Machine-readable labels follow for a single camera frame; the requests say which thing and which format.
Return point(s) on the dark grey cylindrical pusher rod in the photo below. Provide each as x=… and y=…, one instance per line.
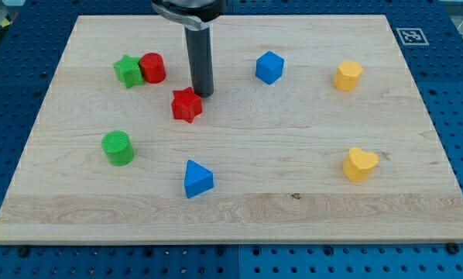
x=200, y=61

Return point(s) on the red star block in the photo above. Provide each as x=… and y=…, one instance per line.
x=186, y=105

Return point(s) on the green star block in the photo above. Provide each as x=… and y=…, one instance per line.
x=128, y=72

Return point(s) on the red cylinder block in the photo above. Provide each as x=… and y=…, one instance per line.
x=153, y=68

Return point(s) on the blue cube block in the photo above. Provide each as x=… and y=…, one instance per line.
x=269, y=67

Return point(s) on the green cylinder block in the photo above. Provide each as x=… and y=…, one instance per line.
x=117, y=148

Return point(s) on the blue triangle block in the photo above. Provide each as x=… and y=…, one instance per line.
x=197, y=180

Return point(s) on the light wooden board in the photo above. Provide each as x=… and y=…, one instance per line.
x=276, y=151

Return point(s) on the yellow hexagon block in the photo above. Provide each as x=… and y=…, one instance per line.
x=347, y=75

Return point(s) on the yellow heart block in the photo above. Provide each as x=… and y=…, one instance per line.
x=359, y=164

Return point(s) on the white fiducial marker tag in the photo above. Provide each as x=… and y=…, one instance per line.
x=410, y=36

